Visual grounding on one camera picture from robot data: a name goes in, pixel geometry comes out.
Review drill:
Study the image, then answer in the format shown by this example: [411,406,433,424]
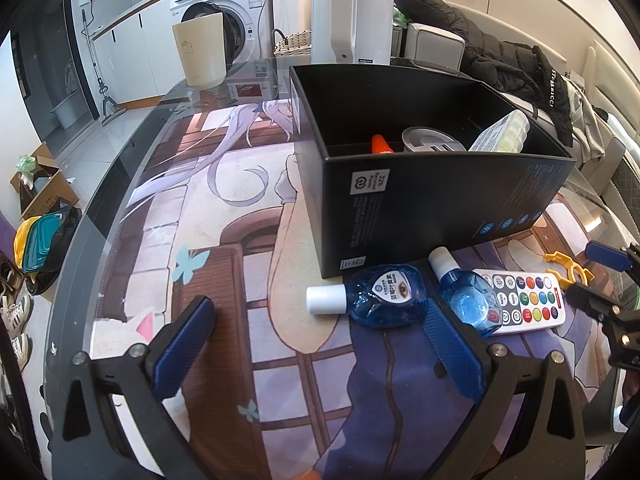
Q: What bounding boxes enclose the black cardboard box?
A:
[289,63,577,281]

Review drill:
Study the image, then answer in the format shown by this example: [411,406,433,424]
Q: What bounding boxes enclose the white remote control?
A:
[472,268,566,335]

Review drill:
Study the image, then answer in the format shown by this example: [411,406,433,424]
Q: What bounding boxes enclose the white sneaker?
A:
[0,294,35,336]

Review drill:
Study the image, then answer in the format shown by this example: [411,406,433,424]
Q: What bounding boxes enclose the yellow plastic bag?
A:
[14,216,43,271]

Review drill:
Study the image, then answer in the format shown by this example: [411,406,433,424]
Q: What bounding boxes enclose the brown cardboard box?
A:
[10,141,81,221]

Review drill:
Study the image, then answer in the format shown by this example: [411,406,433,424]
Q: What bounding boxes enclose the black plastic bag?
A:
[25,205,83,296]

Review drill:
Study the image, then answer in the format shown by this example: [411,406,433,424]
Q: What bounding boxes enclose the white electric kettle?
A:
[311,0,396,66]

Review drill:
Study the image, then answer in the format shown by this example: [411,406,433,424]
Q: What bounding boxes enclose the beige sofa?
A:
[450,5,640,201]

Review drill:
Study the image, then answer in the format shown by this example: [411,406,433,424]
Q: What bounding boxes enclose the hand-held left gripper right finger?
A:
[420,296,588,480]

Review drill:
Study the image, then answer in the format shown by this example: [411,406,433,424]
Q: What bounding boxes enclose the white bucket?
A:
[50,96,83,128]

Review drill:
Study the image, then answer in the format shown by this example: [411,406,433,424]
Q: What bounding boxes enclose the plain blue eye-drop bottle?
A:
[427,246,503,338]

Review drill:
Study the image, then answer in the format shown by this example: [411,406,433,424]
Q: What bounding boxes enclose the wicker basket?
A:
[272,30,315,58]

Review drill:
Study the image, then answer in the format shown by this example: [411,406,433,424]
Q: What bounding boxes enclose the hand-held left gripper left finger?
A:
[52,296,218,480]

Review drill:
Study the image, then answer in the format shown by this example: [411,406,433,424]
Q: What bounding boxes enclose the labelled blue eye-drop bottle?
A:
[306,265,428,330]

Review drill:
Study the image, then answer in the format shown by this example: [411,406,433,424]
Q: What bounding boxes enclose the yellow plastic clip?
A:
[544,251,596,291]

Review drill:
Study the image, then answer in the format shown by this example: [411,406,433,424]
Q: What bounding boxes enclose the clear plastic pill box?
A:
[467,110,530,153]

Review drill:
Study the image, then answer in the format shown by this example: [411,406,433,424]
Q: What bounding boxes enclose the grey garment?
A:
[565,80,608,161]

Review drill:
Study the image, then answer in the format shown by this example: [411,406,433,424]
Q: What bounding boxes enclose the lower kitchen cabinets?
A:
[92,2,176,106]

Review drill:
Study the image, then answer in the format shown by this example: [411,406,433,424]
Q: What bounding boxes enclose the teal plastic containers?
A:
[22,212,66,273]

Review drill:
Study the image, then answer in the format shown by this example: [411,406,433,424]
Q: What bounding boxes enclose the grey speaker box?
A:
[404,22,466,72]

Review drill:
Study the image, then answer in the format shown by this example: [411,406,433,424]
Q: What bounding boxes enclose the black puffer jacket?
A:
[395,0,573,146]

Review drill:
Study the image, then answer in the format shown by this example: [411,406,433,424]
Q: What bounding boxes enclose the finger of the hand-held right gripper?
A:
[585,241,640,273]
[565,282,640,326]

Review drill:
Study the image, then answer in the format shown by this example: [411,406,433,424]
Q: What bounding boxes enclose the mop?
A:
[80,7,126,123]

